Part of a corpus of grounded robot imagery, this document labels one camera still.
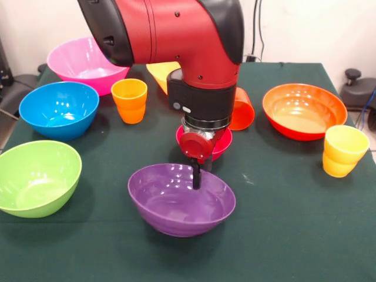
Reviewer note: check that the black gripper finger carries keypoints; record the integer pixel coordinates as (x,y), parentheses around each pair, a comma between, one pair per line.
(196,176)
(208,164)

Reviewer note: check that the dark green tablecloth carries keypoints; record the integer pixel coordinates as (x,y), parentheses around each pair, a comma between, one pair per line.
(264,220)

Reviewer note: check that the red-orange cup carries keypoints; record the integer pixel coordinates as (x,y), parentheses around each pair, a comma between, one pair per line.
(243,114)

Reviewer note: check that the large yellow-orange bowl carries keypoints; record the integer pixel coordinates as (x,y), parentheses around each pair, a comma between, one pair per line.
(161,75)

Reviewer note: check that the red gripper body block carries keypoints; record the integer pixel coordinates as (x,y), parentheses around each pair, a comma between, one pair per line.
(195,145)

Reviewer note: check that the orange cup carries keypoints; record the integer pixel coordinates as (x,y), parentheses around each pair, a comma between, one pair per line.
(129,102)

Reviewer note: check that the large pink bowl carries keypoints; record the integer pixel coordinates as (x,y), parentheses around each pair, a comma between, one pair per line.
(79,64)

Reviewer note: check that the purple bowl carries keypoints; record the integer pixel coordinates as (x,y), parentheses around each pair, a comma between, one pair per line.
(176,211)

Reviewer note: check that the blue bowl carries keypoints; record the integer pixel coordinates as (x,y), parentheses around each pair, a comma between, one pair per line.
(58,111)

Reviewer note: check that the yellow cup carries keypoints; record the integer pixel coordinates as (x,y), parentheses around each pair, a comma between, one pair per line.
(343,152)

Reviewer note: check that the black device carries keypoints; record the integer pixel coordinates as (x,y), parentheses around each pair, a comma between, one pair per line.
(4,67)

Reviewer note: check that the shallow red-orange bowl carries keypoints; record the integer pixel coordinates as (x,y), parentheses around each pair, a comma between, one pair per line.
(305,111)

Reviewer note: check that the green bowl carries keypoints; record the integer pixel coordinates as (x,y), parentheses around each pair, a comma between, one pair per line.
(38,179)

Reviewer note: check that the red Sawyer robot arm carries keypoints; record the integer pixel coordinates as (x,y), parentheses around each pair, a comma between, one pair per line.
(182,41)

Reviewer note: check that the small crimson bowl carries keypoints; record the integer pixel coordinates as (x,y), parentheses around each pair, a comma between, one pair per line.
(224,141)

